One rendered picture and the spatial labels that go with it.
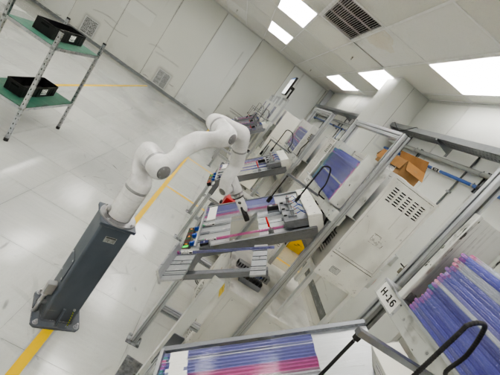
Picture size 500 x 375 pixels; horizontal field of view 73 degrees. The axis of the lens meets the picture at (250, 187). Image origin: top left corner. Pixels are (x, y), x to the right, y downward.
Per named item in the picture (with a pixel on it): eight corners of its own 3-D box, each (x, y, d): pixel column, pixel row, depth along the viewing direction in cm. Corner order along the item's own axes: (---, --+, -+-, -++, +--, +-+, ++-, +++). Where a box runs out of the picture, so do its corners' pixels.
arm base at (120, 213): (100, 222, 161) (119, 192, 157) (99, 201, 175) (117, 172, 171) (136, 234, 172) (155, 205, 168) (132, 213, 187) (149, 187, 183)
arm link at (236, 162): (234, 159, 188) (226, 200, 207) (250, 149, 199) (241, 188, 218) (221, 152, 191) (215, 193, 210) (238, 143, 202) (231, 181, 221)
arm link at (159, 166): (142, 169, 171) (155, 187, 162) (135, 151, 162) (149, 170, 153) (225, 129, 188) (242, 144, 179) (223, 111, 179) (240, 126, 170)
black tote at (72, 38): (50, 39, 289) (56, 27, 286) (31, 26, 286) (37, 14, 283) (81, 47, 343) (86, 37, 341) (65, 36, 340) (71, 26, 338)
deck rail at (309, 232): (196, 258, 193) (193, 248, 191) (196, 257, 195) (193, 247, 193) (318, 236, 190) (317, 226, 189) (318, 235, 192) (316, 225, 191)
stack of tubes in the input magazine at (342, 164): (329, 199, 188) (360, 161, 182) (311, 176, 237) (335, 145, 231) (346, 212, 190) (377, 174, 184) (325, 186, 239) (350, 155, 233)
